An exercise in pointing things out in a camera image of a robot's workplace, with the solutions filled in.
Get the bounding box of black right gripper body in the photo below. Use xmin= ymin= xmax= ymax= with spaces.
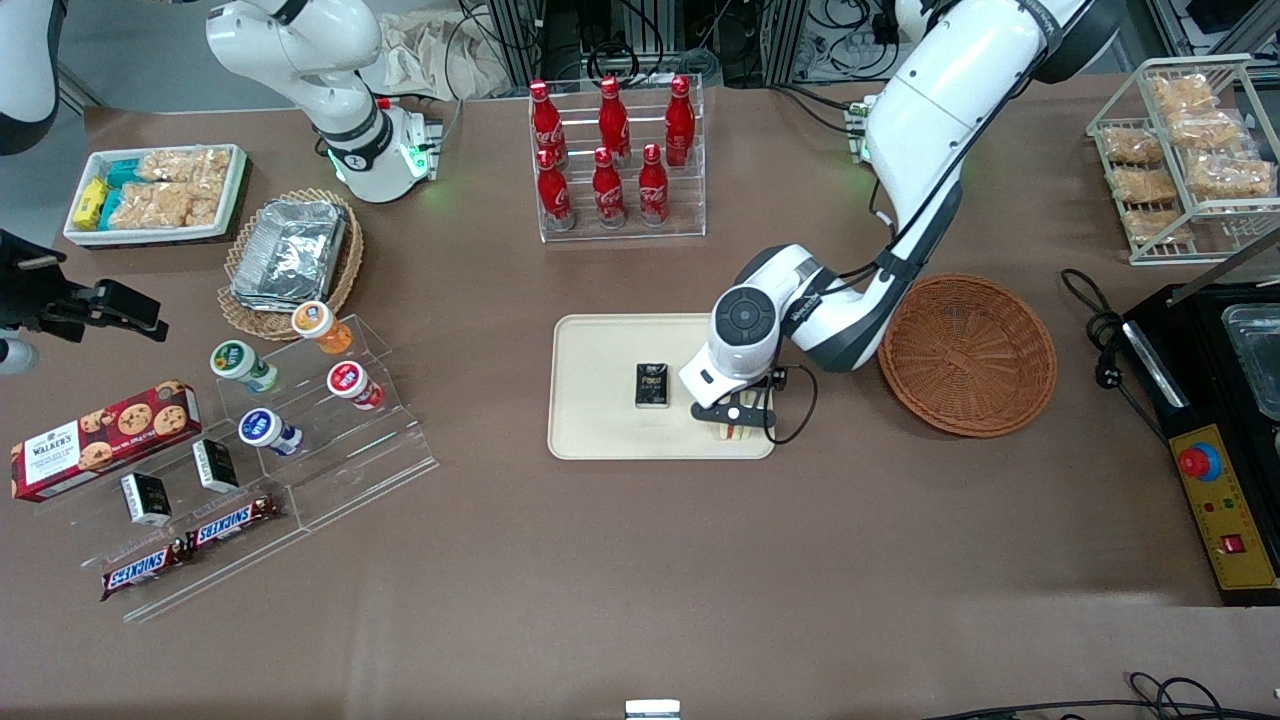
xmin=0 ymin=230 xmax=98 ymax=337

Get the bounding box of small black snack box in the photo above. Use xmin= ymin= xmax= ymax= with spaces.
xmin=120 ymin=473 xmax=172 ymax=528
xmin=192 ymin=440 xmax=240 ymax=494

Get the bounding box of blue lid yogurt cup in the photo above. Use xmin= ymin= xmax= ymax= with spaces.
xmin=238 ymin=408 xmax=304 ymax=458

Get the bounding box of stack of foil trays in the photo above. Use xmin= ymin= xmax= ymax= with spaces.
xmin=230 ymin=200 xmax=348 ymax=307

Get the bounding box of oval tan wicker basket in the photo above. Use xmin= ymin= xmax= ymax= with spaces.
xmin=218 ymin=188 xmax=364 ymax=342

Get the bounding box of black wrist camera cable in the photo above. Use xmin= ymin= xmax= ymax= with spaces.
xmin=765 ymin=80 xmax=1031 ymax=446

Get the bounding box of red Walkers cookie box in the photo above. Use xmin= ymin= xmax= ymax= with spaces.
xmin=10 ymin=380 xmax=203 ymax=503

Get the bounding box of black power cable with plug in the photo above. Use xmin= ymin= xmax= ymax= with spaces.
xmin=1060 ymin=268 xmax=1169 ymax=441

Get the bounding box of red Coca-Cola bottle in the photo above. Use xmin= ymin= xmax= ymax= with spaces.
xmin=528 ymin=80 xmax=568 ymax=166
xmin=598 ymin=77 xmax=632 ymax=166
xmin=592 ymin=147 xmax=627 ymax=230
xmin=638 ymin=143 xmax=671 ymax=228
xmin=537 ymin=148 xmax=576 ymax=232
xmin=665 ymin=75 xmax=697 ymax=168

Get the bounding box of clear bag of rice crackers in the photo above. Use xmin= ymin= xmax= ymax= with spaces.
xmin=114 ymin=182 xmax=222 ymax=230
xmin=140 ymin=149 xmax=232 ymax=184

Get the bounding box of green lid yogurt cup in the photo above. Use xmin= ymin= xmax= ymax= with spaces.
xmin=210 ymin=340 xmax=280 ymax=394

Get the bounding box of aluminium equipment rack with cables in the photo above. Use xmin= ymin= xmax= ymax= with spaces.
xmin=485 ymin=0 xmax=906 ymax=89

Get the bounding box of black looped cable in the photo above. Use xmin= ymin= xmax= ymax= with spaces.
xmin=920 ymin=672 xmax=1280 ymax=720

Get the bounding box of white wire rack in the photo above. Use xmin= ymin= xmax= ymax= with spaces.
xmin=1087 ymin=55 xmax=1280 ymax=267

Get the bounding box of shiny metal pan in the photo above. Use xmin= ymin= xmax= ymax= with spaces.
xmin=1222 ymin=304 xmax=1280 ymax=421

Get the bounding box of orange lid yogurt cup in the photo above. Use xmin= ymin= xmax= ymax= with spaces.
xmin=291 ymin=301 xmax=354 ymax=356

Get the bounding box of clear acrylic stepped stand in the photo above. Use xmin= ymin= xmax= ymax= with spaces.
xmin=60 ymin=315 xmax=439 ymax=622

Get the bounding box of white rectangular snack bin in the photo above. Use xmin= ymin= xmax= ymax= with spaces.
xmin=63 ymin=145 xmax=248 ymax=248

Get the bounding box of clear bag of fried snacks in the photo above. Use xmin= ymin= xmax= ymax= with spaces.
xmin=1122 ymin=208 xmax=1193 ymax=246
xmin=1110 ymin=165 xmax=1181 ymax=206
xmin=1185 ymin=150 xmax=1278 ymax=201
xmin=1100 ymin=125 xmax=1168 ymax=166
xmin=1148 ymin=75 xmax=1219 ymax=113
xmin=1165 ymin=110 xmax=1248 ymax=153

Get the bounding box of red lid yogurt cup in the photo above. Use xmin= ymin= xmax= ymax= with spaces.
xmin=327 ymin=361 xmax=385 ymax=412

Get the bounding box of Snickers chocolate bar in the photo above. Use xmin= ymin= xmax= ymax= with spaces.
xmin=100 ymin=545 xmax=191 ymax=602
xmin=185 ymin=495 xmax=283 ymax=550

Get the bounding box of black snack packet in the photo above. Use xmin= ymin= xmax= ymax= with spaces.
xmin=634 ymin=362 xmax=672 ymax=411

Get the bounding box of clear acrylic bottle rack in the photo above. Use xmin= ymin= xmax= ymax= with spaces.
xmin=530 ymin=75 xmax=707 ymax=244

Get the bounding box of cream rectangular tray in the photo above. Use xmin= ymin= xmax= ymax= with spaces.
xmin=548 ymin=313 xmax=776 ymax=461

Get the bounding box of round brown wicker basket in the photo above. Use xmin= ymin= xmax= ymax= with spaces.
xmin=877 ymin=273 xmax=1058 ymax=438

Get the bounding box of beige cloth bag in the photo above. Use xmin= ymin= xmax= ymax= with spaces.
xmin=378 ymin=10 xmax=513 ymax=101

